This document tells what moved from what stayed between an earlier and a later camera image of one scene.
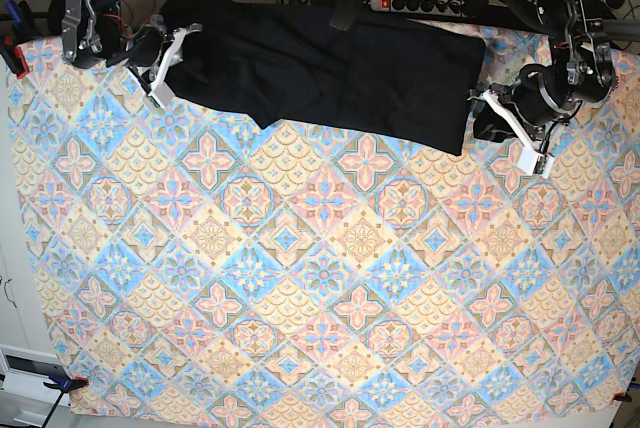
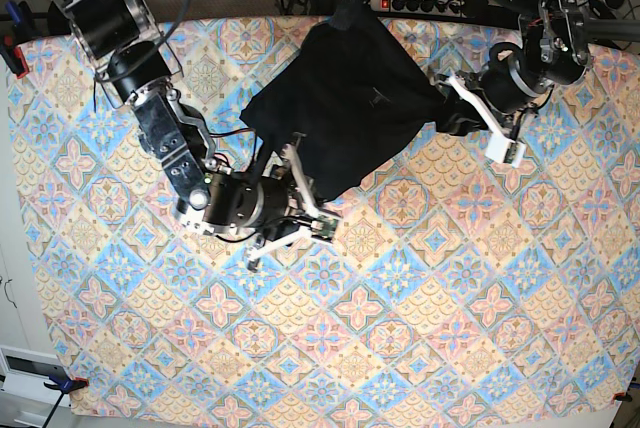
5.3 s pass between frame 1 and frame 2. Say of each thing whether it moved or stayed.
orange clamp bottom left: stayed
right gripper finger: moved
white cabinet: stayed
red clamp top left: stayed
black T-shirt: moved
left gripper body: moved
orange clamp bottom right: stayed
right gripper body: moved
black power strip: stayed
